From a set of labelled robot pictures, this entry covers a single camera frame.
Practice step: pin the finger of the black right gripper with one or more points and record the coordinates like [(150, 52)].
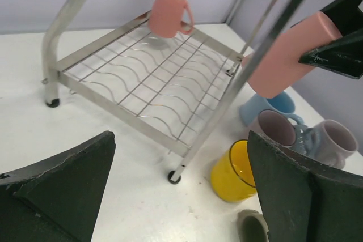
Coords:
[(342, 56), (340, 18)]

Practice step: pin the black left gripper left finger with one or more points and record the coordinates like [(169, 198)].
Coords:
[(58, 198)]

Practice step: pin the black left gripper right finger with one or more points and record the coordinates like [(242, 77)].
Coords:
[(303, 199)]

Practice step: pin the tall pink cup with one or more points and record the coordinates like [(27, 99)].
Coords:
[(280, 67)]

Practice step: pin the pink mug with handle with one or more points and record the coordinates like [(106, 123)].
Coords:
[(166, 18)]

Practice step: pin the lilac mug near rack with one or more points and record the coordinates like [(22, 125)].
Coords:
[(275, 126)]

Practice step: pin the stainless steel dish rack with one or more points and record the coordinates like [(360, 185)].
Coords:
[(173, 91)]

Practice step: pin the small grey-green cup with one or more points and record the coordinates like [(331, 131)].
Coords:
[(252, 226)]

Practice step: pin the blue-grey speckled jug mug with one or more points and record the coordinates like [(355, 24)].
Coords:
[(307, 141)]

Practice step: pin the lilac mug far right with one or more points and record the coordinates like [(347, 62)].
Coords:
[(332, 143)]

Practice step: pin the yellow enamel mug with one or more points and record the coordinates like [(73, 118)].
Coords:
[(231, 177)]

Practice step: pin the light blue ribbed mug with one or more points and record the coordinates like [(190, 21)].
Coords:
[(282, 104)]

